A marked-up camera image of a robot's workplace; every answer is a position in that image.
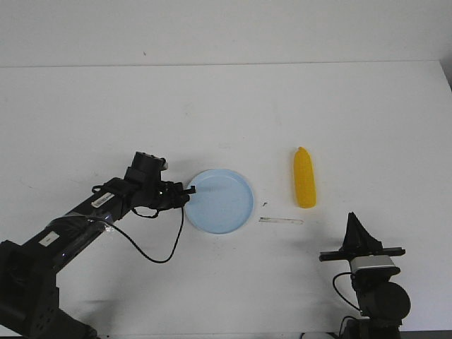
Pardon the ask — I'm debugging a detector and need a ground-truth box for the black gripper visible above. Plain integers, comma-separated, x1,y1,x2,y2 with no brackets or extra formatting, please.
319,212,405,262
124,165,196,211

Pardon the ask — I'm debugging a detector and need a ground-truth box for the light blue round plate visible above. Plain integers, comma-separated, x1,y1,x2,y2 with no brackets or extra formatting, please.
184,169,254,234

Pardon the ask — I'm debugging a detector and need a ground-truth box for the yellow toy corn cob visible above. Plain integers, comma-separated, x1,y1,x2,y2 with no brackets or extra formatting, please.
293,147,316,209

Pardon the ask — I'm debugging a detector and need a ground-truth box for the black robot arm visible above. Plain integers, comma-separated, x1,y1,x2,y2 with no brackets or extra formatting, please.
319,212,411,338
1,167,196,338

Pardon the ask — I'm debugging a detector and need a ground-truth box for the clear tape strip on table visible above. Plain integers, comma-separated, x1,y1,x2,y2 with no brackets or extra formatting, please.
258,217,304,225

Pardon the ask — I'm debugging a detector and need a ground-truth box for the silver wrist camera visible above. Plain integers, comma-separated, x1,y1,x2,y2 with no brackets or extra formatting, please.
350,255,400,275
126,152,168,184

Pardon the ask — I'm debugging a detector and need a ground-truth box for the black camera cable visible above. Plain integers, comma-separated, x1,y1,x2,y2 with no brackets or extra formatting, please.
332,270,364,313
86,204,184,264

